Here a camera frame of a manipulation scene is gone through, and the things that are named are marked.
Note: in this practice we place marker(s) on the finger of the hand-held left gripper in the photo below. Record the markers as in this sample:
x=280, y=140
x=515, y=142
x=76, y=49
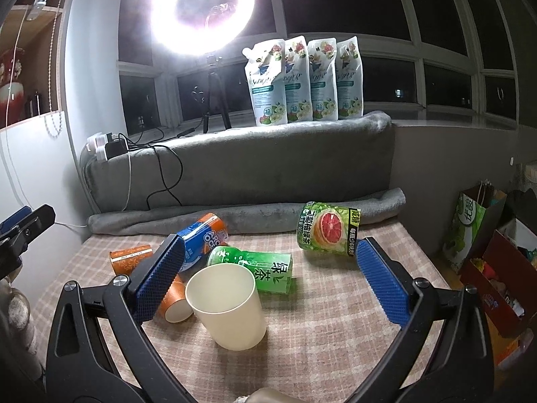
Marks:
x=16, y=218

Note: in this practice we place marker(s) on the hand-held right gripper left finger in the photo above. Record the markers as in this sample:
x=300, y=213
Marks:
x=161, y=279

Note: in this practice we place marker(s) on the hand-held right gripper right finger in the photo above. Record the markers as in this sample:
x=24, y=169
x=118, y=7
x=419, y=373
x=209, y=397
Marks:
x=384, y=287

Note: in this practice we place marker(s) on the cream plastic cup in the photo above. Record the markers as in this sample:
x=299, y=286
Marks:
x=228, y=310

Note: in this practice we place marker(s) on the orange and white paper cup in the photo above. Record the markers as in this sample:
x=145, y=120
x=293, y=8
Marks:
x=130, y=258

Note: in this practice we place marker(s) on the grapefruit label green bottle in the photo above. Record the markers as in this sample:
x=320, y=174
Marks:
x=329, y=229

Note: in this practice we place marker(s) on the green shopping bag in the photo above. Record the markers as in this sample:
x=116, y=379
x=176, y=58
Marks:
x=465, y=226

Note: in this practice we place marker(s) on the green tea bottle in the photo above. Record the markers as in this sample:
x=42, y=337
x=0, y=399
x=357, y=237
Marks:
x=264, y=273

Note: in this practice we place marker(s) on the red cardboard box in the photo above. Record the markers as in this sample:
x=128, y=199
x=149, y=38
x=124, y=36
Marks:
x=491, y=285

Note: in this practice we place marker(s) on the white power strip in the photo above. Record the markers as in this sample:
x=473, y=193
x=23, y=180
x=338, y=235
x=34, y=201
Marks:
x=95, y=145

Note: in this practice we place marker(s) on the rolled grey blanket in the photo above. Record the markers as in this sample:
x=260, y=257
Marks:
x=251, y=214

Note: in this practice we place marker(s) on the black charger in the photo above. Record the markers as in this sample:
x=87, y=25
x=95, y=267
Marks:
x=116, y=150

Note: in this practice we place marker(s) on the red vase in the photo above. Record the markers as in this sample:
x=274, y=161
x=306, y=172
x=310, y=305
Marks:
x=10, y=92

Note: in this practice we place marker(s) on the grey fleece blanket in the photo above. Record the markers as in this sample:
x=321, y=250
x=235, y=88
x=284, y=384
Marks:
x=260, y=168

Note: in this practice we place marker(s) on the wooden shelf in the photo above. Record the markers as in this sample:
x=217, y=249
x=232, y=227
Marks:
x=35, y=63

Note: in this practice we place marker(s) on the black tripod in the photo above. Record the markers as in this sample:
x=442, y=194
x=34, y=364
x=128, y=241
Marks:
x=215, y=92

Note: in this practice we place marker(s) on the white floral refill pouch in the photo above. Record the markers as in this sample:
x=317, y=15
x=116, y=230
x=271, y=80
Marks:
x=266, y=88
x=298, y=88
x=324, y=88
x=350, y=88

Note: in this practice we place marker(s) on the white clip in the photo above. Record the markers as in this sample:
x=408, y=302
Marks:
x=37, y=5

